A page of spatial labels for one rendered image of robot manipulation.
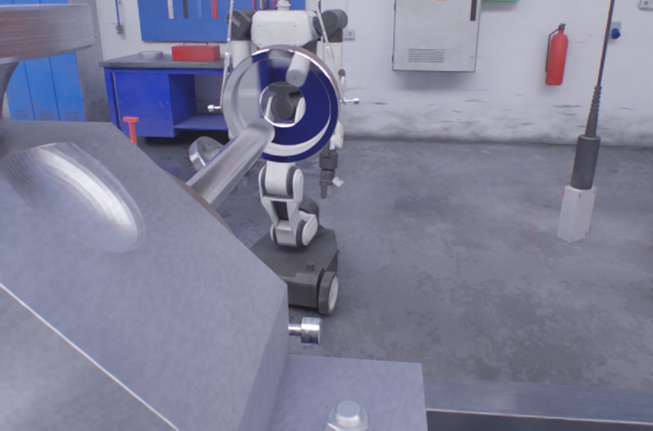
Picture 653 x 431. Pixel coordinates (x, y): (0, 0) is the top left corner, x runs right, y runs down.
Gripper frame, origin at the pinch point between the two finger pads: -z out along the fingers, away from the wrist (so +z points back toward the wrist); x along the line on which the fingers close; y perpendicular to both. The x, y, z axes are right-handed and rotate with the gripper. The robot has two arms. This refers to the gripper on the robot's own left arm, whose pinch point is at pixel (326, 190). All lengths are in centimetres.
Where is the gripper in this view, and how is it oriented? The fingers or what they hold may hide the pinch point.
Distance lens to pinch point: 241.5
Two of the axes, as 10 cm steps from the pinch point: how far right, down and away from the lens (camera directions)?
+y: 9.6, 0.9, -2.5
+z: 0.5, -9.9, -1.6
